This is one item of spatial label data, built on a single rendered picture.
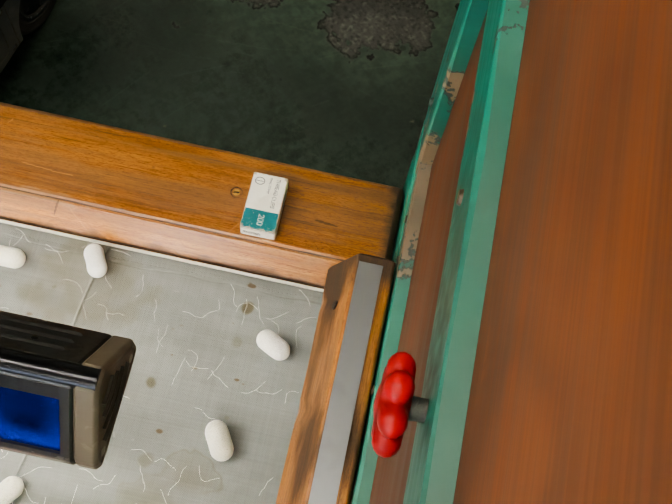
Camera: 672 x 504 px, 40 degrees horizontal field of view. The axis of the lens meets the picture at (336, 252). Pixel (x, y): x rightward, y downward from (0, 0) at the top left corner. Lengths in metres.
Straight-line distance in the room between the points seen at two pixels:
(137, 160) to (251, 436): 0.30
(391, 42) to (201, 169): 1.07
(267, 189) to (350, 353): 0.21
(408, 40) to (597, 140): 1.74
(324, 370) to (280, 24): 1.27
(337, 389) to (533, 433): 0.53
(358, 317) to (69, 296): 0.30
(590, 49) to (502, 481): 0.13
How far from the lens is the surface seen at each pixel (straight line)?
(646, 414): 0.17
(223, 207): 0.93
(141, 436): 0.90
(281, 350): 0.89
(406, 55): 1.96
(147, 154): 0.97
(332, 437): 0.77
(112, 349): 0.56
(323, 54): 1.94
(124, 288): 0.94
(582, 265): 0.24
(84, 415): 0.54
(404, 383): 0.37
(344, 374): 0.78
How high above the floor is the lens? 1.62
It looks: 68 degrees down
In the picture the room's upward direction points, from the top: 10 degrees clockwise
